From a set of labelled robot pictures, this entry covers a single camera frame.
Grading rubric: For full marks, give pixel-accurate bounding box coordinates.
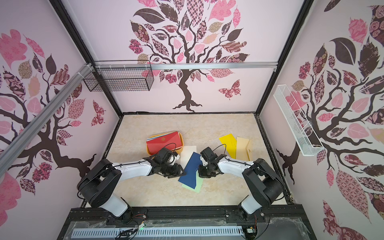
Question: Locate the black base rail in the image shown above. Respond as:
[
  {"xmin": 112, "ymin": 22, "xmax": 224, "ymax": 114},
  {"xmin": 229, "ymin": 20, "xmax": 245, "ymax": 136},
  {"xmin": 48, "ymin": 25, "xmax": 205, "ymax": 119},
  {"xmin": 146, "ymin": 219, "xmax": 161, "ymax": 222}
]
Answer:
[{"xmin": 58, "ymin": 205, "xmax": 317, "ymax": 240}]

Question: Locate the navy blue envelope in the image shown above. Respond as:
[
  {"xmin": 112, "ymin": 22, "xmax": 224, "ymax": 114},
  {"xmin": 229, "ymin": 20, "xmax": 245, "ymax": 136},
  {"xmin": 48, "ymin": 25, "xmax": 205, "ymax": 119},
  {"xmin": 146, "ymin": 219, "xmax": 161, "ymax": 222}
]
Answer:
[{"xmin": 179, "ymin": 153, "xmax": 202, "ymax": 184}]

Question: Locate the aluminium rail back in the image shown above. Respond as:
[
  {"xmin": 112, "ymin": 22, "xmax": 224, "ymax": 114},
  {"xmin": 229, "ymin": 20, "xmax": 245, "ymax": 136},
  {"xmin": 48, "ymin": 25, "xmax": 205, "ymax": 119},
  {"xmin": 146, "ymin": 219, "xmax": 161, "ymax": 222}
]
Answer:
[{"xmin": 96, "ymin": 62, "xmax": 278, "ymax": 70}]

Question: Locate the white cable duct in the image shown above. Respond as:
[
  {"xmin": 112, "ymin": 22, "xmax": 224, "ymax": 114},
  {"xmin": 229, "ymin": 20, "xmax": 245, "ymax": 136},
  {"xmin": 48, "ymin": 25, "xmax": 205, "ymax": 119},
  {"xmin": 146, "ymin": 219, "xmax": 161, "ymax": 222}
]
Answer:
[{"xmin": 70, "ymin": 226, "xmax": 244, "ymax": 240}]

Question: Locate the red envelope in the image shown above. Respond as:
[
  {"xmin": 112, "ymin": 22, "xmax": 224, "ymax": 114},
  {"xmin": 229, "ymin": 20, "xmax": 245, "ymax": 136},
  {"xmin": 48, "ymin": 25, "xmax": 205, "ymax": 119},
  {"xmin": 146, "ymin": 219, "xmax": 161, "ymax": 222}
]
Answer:
[{"xmin": 146, "ymin": 131, "xmax": 183, "ymax": 156}]

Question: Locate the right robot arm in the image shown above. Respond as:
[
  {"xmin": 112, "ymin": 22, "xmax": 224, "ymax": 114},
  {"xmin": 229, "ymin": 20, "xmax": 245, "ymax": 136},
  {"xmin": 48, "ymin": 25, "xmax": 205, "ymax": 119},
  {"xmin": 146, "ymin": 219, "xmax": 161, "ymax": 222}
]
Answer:
[{"xmin": 198, "ymin": 147, "xmax": 284, "ymax": 220}]

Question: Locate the light green envelope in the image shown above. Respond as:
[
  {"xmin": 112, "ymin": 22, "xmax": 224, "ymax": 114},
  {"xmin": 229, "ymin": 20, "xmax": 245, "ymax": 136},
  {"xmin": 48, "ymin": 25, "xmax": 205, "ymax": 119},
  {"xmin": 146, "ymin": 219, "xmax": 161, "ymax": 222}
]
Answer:
[{"xmin": 182, "ymin": 171, "xmax": 204, "ymax": 193}]

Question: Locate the white envelope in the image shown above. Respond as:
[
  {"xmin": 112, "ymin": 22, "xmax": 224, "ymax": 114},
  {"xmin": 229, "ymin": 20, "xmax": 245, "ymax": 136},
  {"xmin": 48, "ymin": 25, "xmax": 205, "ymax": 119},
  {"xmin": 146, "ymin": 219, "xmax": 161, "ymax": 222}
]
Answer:
[{"xmin": 180, "ymin": 146, "xmax": 197, "ymax": 168}]

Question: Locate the white wire shelf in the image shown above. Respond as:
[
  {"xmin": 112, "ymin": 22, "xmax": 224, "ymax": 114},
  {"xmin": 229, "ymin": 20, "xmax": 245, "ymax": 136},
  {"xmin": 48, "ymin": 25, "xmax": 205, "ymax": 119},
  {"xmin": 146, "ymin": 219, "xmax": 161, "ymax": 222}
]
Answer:
[{"xmin": 274, "ymin": 85, "xmax": 325, "ymax": 157}]

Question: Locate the beige envelope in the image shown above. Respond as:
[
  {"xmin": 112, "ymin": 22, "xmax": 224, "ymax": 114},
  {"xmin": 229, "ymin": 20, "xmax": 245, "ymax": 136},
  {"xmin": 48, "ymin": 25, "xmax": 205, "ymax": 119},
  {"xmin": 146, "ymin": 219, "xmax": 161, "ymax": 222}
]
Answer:
[{"xmin": 236, "ymin": 137, "xmax": 253, "ymax": 161}]

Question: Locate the black wire basket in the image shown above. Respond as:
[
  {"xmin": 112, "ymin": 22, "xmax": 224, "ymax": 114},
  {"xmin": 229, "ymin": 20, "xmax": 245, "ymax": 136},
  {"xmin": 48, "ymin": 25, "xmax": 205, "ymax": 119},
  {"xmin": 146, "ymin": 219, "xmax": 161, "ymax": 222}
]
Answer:
[{"xmin": 84, "ymin": 60, "xmax": 155, "ymax": 92}]

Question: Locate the yellow plastic storage box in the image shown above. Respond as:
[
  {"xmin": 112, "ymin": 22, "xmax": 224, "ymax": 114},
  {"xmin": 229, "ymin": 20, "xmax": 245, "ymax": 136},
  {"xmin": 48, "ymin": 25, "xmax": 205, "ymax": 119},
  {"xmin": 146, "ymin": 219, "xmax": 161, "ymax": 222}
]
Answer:
[{"xmin": 145, "ymin": 131, "xmax": 184, "ymax": 157}]

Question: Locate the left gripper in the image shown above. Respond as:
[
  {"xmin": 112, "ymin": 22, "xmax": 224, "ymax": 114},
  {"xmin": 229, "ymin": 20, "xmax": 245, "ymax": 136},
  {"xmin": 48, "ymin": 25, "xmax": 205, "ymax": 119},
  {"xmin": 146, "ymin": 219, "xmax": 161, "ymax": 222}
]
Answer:
[{"xmin": 159, "ymin": 162, "xmax": 186, "ymax": 179}]

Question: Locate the aluminium rail left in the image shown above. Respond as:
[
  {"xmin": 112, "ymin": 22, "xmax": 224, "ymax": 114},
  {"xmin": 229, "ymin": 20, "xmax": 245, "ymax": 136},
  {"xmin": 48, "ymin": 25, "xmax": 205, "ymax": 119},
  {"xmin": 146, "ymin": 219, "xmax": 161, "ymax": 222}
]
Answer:
[{"xmin": 1, "ymin": 63, "xmax": 94, "ymax": 175}]

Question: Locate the aluminium rail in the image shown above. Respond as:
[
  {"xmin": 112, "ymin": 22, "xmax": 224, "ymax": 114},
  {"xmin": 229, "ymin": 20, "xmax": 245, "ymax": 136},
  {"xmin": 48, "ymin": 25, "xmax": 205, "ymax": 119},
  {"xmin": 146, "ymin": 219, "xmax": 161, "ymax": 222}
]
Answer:
[
  {"xmin": 96, "ymin": 62, "xmax": 278, "ymax": 70},
  {"xmin": 1, "ymin": 63, "xmax": 94, "ymax": 175}
]

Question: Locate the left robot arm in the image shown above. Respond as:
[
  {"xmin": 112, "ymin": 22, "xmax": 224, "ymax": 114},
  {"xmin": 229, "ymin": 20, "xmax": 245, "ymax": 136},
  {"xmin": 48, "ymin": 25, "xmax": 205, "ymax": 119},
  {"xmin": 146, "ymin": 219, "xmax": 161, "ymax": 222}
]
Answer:
[{"xmin": 77, "ymin": 148, "xmax": 186, "ymax": 225}]

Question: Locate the yellow envelope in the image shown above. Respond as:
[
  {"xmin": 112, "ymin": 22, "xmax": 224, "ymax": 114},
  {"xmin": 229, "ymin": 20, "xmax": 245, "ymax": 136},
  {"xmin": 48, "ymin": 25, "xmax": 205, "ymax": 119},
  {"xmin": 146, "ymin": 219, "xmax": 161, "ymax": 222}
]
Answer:
[{"xmin": 219, "ymin": 134, "xmax": 237, "ymax": 159}]

